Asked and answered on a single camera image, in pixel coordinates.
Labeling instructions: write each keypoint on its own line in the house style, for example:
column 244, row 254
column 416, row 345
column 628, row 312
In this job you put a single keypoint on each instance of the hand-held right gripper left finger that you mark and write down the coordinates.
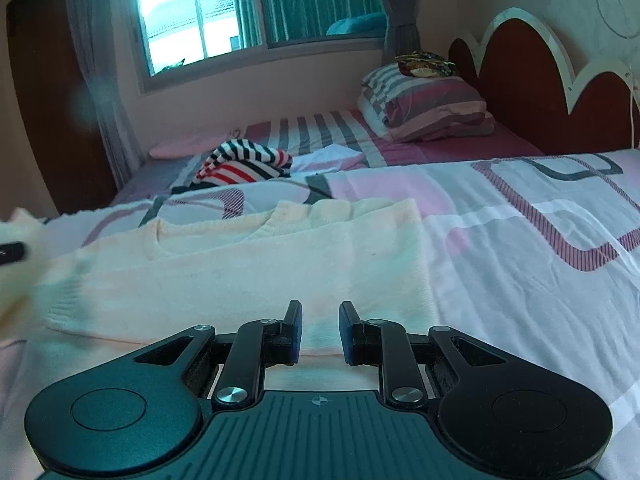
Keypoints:
column 295, row 332

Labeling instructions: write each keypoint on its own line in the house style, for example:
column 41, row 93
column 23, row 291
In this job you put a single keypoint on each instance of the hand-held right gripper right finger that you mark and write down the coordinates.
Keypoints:
column 345, row 332

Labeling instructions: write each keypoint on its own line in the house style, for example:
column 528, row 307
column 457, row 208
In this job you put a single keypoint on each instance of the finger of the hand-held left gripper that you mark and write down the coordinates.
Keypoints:
column 12, row 252

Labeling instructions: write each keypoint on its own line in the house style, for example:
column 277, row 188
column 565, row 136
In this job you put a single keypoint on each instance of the cream knit sweater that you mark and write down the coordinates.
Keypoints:
column 240, row 265

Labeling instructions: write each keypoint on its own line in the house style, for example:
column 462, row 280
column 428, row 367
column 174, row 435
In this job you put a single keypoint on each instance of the brown wooden wardrobe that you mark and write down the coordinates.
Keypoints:
column 55, row 110

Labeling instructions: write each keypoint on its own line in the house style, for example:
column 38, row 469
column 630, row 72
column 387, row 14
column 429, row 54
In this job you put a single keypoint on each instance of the white cloth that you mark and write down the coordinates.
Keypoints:
column 327, row 157

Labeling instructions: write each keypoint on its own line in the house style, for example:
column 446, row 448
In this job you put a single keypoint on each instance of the black white red striped garment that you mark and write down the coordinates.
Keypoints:
column 240, row 162

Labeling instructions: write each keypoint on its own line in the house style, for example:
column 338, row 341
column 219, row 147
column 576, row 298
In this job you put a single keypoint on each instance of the pink grey patterned quilt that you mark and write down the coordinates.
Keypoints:
column 525, row 260

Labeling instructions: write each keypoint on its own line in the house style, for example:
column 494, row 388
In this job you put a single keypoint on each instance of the striped bed sheet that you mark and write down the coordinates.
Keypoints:
column 320, row 130

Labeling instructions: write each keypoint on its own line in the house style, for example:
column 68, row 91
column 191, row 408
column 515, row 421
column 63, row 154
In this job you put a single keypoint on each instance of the striped pillow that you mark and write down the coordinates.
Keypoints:
column 430, row 105

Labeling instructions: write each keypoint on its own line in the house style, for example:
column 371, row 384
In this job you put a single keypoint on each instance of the colourful printed cloth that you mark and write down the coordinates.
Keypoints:
column 422, row 66

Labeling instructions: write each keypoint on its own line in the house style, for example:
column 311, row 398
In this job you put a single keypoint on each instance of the window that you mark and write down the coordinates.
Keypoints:
column 185, row 15

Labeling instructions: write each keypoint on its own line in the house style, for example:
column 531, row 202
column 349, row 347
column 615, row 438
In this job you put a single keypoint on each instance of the red white-edged headboard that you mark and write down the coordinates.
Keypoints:
column 525, row 95

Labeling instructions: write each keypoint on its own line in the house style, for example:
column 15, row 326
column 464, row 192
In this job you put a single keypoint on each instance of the teal cloth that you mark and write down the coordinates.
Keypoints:
column 357, row 24

